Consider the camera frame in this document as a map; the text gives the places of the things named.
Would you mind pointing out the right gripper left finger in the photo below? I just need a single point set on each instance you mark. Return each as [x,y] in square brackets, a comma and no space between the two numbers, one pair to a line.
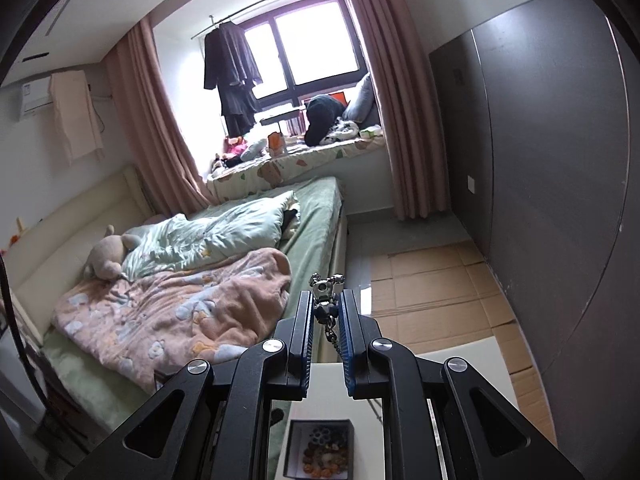
[211,421]

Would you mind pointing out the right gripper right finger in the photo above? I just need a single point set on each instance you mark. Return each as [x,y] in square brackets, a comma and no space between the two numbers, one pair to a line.
[440,420]

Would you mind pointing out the silver chain keychain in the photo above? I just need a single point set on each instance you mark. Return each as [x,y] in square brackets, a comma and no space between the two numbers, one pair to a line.
[326,305]

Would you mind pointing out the dark jewelry box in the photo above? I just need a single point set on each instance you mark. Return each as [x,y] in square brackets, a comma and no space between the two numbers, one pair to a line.
[319,449]

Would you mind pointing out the pink fleece blanket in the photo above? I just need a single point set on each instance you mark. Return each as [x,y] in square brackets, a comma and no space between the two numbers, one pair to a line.
[155,325]

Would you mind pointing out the flattened cardboard sheets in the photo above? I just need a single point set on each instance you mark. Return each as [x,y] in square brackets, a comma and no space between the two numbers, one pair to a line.
[444,297]

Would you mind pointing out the light green duvet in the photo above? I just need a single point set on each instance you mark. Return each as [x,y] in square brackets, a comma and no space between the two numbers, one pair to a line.
[214,235]

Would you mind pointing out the plush toy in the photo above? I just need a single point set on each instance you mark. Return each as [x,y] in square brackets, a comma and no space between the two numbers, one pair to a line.
[106,257]

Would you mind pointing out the cream headboard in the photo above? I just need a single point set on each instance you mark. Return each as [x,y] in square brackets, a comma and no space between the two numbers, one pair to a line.
[48,260]

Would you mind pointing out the green bed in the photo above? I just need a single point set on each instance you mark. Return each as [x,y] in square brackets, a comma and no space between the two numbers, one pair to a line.
[109,398]

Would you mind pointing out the floral window seat cushion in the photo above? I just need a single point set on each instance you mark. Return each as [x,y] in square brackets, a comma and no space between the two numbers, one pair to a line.
[265,173]

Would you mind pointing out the pink curtain left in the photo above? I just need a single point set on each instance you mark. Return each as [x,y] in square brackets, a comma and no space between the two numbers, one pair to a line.
[164,161]

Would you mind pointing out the pink curtain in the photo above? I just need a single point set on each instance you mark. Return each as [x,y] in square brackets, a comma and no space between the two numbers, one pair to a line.
[164,161]
[403,84]

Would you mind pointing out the dark wardrobe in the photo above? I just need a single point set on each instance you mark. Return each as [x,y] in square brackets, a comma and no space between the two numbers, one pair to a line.
[540,105]

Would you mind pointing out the pink curtain right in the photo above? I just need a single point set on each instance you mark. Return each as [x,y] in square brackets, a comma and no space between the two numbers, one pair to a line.
[403,84]

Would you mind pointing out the black clothing pile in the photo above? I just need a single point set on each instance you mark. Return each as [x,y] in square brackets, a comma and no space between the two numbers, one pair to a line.
[322,112]

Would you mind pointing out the grey pillow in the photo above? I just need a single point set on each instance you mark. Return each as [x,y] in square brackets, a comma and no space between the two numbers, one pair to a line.
[362,107]

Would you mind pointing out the hanging black garment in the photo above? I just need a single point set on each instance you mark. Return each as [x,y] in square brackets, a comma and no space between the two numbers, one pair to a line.
[230,68]

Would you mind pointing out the white air conditioner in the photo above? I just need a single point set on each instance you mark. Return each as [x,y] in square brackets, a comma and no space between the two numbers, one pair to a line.
[36,96]

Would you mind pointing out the window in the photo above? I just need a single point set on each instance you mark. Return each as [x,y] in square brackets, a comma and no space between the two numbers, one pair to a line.
[303,49]

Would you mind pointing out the white wall socket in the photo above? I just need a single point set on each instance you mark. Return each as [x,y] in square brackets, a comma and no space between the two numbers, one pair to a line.
[470,184]

